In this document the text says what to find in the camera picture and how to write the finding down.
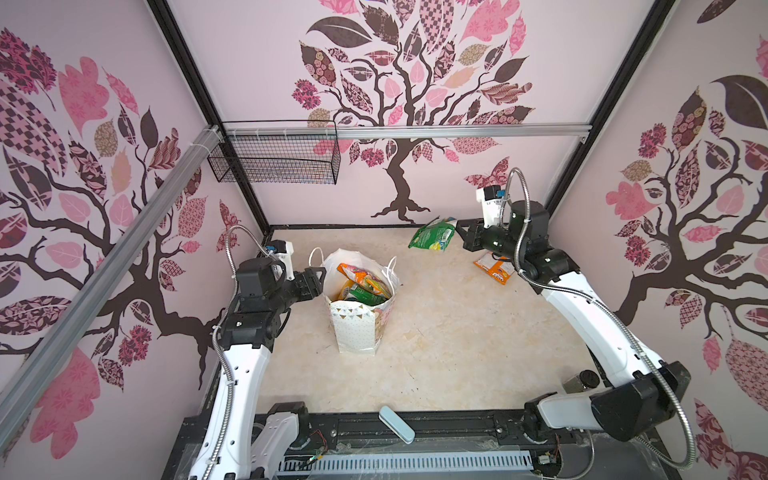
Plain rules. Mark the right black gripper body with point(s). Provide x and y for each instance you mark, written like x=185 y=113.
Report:
x=475 y=234

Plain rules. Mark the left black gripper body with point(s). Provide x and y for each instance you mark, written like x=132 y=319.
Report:
x=301 y=288

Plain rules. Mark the orange Fox's fruits candy bag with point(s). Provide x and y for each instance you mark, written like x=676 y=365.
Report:
x=498 y=268

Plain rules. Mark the yellow-green Fox's candy bag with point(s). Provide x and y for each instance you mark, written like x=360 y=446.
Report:
x=357 y=293

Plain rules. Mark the white patterned paper bag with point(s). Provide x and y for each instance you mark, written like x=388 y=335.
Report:
x=358 y=328

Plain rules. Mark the green Fox's candy bag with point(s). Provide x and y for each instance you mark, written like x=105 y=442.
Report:
x=434 y=236

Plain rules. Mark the Fox's fruits oval candy bag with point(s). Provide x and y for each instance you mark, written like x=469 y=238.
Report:
x=365 y=279

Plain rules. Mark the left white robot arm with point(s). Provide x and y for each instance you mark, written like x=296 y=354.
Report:
x=265 y=291

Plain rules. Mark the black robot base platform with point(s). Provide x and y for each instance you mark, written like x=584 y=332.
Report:
x=562 y=454

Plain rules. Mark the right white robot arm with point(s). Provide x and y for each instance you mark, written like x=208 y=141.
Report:
x=641 y=389

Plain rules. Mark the light blue oblong object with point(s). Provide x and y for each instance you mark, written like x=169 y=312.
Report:
x=397 y=425

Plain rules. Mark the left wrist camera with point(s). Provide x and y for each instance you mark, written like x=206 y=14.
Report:
x=283 y=250

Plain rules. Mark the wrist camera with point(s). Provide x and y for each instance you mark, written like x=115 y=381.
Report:
x=492 y=201
x=283 y=250

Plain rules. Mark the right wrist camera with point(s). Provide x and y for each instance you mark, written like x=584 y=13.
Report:
x=492 y=201

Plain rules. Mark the aluminium rail back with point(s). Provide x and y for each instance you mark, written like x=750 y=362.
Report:
x=408 y=132

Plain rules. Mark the aluminium rail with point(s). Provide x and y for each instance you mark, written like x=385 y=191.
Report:
x=25 y=388
x=408 y=132

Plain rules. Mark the black wire basket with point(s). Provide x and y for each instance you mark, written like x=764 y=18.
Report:
x=278 y=151

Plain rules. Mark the white slotted cable duct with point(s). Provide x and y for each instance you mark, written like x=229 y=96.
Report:
x=407 y=463

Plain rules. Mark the aluminium rail left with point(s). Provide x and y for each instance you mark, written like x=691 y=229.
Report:
x=25 y=388

